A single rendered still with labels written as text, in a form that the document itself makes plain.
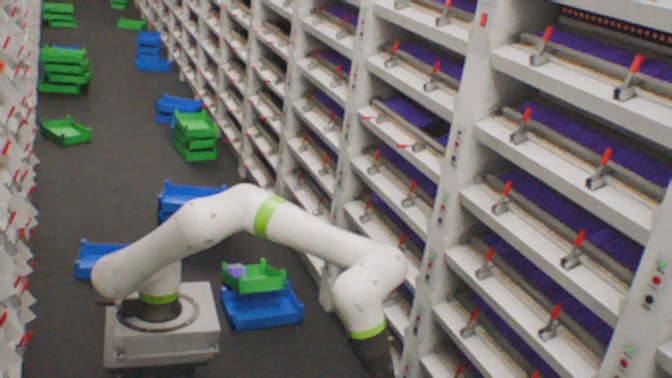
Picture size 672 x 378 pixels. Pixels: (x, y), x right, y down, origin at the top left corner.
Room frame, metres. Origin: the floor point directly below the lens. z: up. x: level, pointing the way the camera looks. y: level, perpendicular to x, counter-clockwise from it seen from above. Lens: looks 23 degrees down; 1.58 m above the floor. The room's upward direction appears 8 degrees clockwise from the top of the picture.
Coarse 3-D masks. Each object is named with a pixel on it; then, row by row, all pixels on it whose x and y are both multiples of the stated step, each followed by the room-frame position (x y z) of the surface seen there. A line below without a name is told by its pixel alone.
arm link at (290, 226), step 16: (288, 208) 1.44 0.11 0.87; (272, 224) 1.41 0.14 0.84; (288, 224) 1.40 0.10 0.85; (304, 224) 1.39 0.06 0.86; (320, 224) 1.39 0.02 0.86; (272, 240) 1.42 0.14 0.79; (288, 240) 1.39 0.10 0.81; (304, 240) 1.37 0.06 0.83; (320, 240) 1.36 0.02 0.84; (336, 240) 1.35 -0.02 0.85; (352, 240) 1.34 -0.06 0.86; (368, 240) 1.34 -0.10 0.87; (320, 256) 1.35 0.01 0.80; (336, 256) 1.32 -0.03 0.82; (352, 256) 1.31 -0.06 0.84; (368, 256) 1.28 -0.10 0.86; (384, 256) 1.28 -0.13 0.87; (400, 256) 1.30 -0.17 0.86; (400, 272) 1.27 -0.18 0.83
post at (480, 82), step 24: (504, 0) 1.64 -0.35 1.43; (528, 0) 1.67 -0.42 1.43; (504, 24) 1.65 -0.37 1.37; (480, 72) 1.65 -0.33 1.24; (480, 96) 1.64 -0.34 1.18; (456, 120) 1.71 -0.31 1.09; (480, 144) 1.66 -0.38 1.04; (456, 192) 1.64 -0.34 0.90; (432, 216) 1.72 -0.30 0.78; (456, 216) 1.64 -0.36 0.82; (432, 240) 1.70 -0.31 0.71; (432, 288) 1.65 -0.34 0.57; (432, 312) 1.64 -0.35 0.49; (408, 336) 1.71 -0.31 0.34; (432, 336) 1.65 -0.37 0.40
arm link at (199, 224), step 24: (192, 216) 1.33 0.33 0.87; (216, 216) 1.35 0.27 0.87; (240, 216) 1.42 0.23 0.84; (144, 240) 1.42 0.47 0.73; (168, 240) 1.35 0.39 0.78; (192, 240) 1.32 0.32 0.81; (216, 240) 1.34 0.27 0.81; (96, 264) 1.49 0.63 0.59; (120, 264) 1.43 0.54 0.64; (144, 264) 1.40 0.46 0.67; (168, 264) 1.40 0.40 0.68; (96, 288) 1.45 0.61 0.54; (120, 288) 1.44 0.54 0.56
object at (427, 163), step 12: (360, 96) 2.27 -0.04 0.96; (372, 96) 2.29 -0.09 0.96; (384, 96) 2.31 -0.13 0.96; (360, 108) 2.27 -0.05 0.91; (372, 108) 2.26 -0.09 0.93; (360, 120) 2.25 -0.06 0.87; (372, 120) 2.16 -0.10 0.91; (384, 132) 2.06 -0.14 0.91; (396, 132) 2.04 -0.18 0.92; (396, 144) 1.99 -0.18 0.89; (408, 156) 1.91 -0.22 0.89; (420, 156) 1.85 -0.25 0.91; (432, 156) 1.84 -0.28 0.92; (420, 168) 1.85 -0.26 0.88; (432, 168) 1.77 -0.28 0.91; (432, 180) 1.78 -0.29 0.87
